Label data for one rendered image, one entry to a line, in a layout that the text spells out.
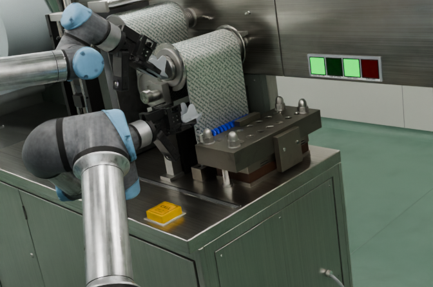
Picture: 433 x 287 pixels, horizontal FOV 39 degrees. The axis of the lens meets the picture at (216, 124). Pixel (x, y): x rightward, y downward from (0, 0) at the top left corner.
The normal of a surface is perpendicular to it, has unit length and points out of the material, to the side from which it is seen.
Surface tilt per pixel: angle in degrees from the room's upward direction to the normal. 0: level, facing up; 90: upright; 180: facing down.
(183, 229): 0
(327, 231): 90
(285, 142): 90
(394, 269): 0
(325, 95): 90
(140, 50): 90
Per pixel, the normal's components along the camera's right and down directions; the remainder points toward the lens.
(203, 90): 0.69, 0.11
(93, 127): -0.06, -0.59
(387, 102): -0.70, 0.32
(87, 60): 0.50, 0.19
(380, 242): -0.15, -0.94
